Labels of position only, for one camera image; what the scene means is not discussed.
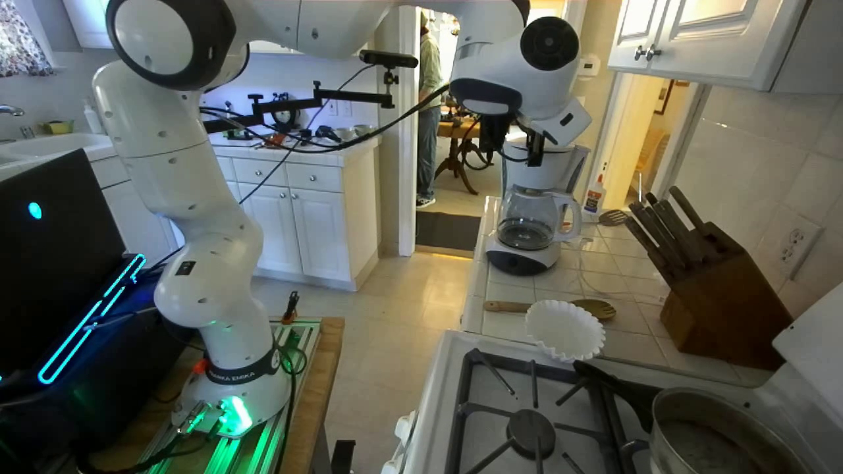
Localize standing person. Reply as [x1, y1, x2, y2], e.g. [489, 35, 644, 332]
[417, 19, 439, 209]

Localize black computer tower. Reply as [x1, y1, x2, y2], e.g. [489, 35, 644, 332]
[0, 148, 180, 410]

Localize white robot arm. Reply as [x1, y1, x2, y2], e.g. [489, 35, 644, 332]
[92, 0, 587, 436]

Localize wall power outlet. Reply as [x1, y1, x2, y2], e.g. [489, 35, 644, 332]
[775, 219, 823, 280]

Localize white upper cabinet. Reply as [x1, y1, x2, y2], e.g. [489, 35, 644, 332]
[609, 0, 843, 94]

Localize black stove grate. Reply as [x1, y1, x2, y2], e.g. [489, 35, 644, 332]
[446, 349, 658, 474]

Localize metal cooking pot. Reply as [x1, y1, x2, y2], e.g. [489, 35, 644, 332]
[650, 390, 812, 474]

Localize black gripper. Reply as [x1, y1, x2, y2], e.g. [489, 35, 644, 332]
[451, 78, 545, 166]

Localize white lower cabinets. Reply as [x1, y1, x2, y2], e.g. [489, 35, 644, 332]
[86, 139, 383, 294]

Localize black camera stand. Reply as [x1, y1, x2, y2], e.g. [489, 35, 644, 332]
[200, 49, 420, 134]

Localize white paper coffee filter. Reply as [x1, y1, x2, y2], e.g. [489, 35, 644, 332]
[524, 301, 605, 360]

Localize wooden knife block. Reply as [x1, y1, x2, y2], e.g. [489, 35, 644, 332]
[624, 186, 792, 368]

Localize wooden robot cart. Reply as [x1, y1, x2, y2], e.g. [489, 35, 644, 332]
[81, 319, 346, 474]

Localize wooden dining table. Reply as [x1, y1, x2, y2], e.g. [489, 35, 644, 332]
[434, 115, 480, 194]

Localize glass coffee carafe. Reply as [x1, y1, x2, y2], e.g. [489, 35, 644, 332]
[495, 186, 582, 249]

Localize white coffee maker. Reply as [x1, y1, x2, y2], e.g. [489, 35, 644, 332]
[486, 139, 590, 277]

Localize white gas stove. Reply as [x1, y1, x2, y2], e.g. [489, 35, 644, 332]
[380, 286, 843, 474]

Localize wooden spoon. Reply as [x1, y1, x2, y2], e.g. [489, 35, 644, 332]
[483, 298, 617, 322]

